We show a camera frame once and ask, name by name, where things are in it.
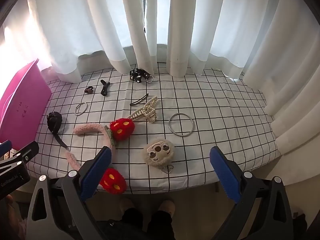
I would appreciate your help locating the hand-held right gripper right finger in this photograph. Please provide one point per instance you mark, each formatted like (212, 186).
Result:
(225, 173)

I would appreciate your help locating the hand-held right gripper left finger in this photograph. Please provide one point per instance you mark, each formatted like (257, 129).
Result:
(97, 171)

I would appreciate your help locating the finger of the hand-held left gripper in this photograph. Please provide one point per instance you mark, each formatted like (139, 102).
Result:
(5, 147)
(26, 152)

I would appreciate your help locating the large silver bangle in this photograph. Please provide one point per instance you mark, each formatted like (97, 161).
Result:
(170, 126)

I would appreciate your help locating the brown snap hair clip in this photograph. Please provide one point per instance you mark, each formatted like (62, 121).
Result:
(138, 100)

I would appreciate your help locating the black bow hair clip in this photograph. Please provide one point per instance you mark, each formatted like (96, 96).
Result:
(54, 122)

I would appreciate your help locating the beige slipper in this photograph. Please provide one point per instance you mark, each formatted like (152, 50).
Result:
(167, 206)
(126, 205)

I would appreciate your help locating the pink fuzzy mushroom headband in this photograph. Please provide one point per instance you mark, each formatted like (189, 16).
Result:
(122, 128)

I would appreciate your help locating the pink storage box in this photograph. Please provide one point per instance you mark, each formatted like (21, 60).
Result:
(22, 97)

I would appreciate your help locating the thin silver bangle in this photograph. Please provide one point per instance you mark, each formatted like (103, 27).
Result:
(76, 110)

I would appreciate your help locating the black checked white tablecloth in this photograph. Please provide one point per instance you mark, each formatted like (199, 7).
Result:
(212, 100)

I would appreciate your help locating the person's feet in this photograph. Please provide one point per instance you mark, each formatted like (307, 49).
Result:
(155, 225)

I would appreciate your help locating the pearl claw hair clip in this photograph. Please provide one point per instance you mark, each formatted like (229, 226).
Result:
(147, 110)

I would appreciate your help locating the black patterned scrunchie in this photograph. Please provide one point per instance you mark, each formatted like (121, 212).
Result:
(137, 75)

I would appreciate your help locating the white curtain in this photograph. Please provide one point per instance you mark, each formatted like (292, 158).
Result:
(75, 30)

